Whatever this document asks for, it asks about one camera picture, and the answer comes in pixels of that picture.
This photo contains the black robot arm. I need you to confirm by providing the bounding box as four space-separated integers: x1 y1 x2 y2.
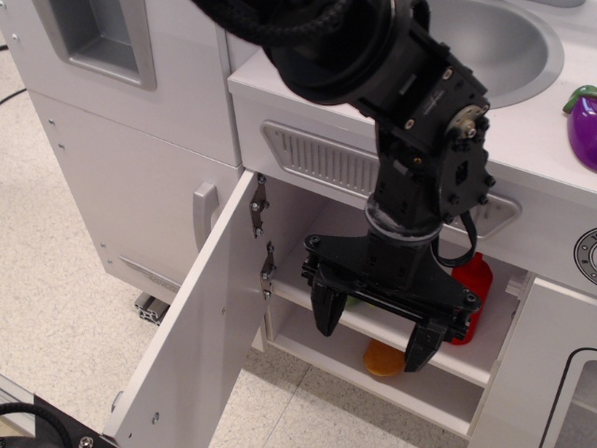
199 1 495 372

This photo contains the aluminium extrusion frame foot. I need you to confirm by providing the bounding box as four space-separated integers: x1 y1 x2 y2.
134 293 171 327

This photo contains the silver fridge door handle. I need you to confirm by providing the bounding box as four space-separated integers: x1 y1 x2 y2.
192 182 219 250

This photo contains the white cabinet door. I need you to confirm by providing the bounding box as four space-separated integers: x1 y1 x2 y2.
104 171 267 447

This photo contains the white toy kitchen cabinet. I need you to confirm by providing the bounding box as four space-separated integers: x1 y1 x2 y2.
227 0 597 448

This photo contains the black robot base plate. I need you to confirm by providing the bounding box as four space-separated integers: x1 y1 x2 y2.
0 395 118 448

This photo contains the silver round sink basin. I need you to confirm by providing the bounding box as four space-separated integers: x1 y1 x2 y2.
429 0 564 108

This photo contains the metal door hinge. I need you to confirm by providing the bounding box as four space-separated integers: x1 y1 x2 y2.
260 242 276 301
249 174 270 238

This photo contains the red ketchup bottle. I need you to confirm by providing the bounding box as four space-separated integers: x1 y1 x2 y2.
451 252 493 345

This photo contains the grey vent grille panel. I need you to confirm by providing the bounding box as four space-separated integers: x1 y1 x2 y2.
260 120 521 240

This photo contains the upper metal door hinge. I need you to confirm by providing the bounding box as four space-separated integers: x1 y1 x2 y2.
249 174 270 238

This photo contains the orange toy food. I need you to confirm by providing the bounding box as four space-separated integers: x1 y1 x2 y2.
363 339 406 377

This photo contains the green toy bell pepper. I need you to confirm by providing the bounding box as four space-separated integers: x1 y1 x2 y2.
345 296 361 308

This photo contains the purple toy eggplant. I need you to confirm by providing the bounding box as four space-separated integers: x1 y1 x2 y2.
562 85 596 171

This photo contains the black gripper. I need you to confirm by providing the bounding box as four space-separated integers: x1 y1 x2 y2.
302 234 481 372

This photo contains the white toy fridge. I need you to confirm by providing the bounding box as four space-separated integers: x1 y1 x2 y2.
1 1 243 303

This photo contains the round oven dial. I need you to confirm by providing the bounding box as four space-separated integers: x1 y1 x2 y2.
574 229 597 284

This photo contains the lower metal door hinge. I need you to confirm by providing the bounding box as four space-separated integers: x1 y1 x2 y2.
260 242 276 301

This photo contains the white oven door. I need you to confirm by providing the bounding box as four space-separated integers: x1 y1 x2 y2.
469 275 596 447

